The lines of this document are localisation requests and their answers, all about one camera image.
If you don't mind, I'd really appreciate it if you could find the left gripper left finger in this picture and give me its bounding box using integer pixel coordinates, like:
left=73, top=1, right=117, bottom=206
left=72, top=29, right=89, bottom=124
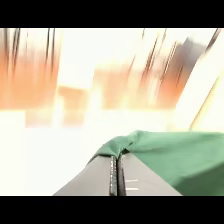
left=53, top=154, right=118, bottom=197

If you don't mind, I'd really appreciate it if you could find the green garment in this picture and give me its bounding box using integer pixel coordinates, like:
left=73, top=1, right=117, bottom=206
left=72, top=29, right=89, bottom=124
left=89, top=129, right=224, bottom=197

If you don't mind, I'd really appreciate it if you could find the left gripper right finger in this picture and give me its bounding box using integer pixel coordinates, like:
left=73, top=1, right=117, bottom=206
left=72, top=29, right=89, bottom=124
left=117, top=151, right=183, bottom=197

